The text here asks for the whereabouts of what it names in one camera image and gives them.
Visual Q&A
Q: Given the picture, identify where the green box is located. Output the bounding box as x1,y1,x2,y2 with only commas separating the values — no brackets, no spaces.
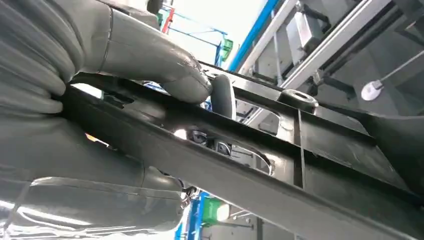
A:
201,196,231,228
220,37,235,63

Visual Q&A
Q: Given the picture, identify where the white round disc with rod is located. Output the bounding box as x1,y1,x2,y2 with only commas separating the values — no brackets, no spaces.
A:
360,49,424,102

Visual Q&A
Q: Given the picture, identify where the blue steel post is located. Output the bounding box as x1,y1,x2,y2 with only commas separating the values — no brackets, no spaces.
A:
227,0,281,73

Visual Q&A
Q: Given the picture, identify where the aluminium profile beam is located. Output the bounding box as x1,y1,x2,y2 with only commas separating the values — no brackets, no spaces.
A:
237,0,393,91

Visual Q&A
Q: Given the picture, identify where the red post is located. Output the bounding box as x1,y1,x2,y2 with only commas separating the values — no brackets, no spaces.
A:
161,6,176,35

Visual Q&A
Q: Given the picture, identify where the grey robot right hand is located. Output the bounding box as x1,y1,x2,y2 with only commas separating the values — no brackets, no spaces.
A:
0,5,237,233

